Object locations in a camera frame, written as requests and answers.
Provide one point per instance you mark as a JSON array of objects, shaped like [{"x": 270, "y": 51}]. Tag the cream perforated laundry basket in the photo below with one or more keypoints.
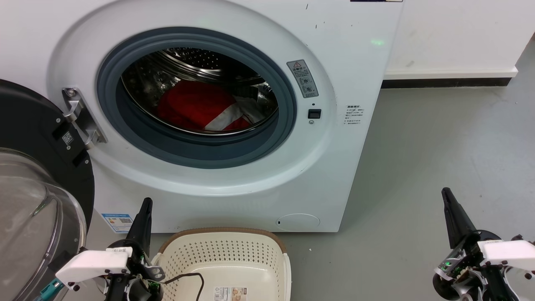
[{"x": 234, "y": 255}]

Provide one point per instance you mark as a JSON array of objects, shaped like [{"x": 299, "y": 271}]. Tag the grey rubber door gasket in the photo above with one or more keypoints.
[{"x": 188, "y": 154}]

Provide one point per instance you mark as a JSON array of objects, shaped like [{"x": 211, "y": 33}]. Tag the printed product label sticker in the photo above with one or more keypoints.
[{"x": 230, "y": 294}]

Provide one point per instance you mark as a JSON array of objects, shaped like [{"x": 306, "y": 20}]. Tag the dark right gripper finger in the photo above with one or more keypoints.
[
  {"x": 451, "y": 217},
  {"x": 463, "y": 219}
]

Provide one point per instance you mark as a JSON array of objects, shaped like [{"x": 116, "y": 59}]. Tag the white front-load washing machine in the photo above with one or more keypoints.
[{"x": 334, "y": 167}]

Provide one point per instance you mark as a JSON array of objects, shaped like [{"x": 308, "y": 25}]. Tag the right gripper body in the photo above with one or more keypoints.
[{"x": 493, "y": 267}]

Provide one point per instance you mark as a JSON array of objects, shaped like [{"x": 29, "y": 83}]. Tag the black door latch socket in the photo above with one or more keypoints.
[{"x": 314, "y": 113}]

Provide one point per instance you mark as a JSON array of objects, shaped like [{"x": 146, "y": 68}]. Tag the red and white garment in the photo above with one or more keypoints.
[{"x": 188, "y": 104}]

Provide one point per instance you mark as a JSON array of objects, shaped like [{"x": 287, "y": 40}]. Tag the round white filter cover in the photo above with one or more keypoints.
[{"x": 297, "y": 222}]

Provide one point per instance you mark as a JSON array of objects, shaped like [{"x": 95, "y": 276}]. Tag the small printed text label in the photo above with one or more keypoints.
[{"x": 354, "y": 115}]

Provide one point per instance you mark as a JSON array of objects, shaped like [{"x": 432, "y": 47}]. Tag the grey metal door hinge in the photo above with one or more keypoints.
[{"x": 81, "y": 117}]

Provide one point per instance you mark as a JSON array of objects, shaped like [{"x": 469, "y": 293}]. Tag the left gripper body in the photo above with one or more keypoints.
[{"x": 96, "y": 263}]

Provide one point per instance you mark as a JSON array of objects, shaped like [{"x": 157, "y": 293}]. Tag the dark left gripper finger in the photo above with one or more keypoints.
[
  {"x": 137, "y": 225},
  {"x": 147, "y": 228}
]

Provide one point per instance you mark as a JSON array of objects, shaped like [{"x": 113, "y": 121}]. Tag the blue energy label sticker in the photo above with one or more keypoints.
[{"x": 118, "y": 223}]

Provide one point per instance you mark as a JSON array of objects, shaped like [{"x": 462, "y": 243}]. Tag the black baseboard strip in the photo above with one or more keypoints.
[{"x": 443, "y": 82}]

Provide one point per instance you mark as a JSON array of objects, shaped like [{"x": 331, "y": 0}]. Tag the washing machine door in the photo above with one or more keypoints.
[{"x": 25, "y": 121}]

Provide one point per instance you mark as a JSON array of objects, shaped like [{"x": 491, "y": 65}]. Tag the stainless steel washing machine drum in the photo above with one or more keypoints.
[{"x": 188, "y": 62}]

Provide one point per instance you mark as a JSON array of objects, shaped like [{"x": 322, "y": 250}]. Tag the teal plug connector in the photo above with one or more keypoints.
[{"x": 51, "y": 289}]

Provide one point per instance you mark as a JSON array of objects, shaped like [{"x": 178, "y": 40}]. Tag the grey warning sticker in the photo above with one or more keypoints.
[{"x": 302, "y": 78}]

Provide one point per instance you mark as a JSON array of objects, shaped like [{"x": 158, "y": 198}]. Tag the white QR code sticker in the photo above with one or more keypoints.
[{"x": 67, "y": 138}]

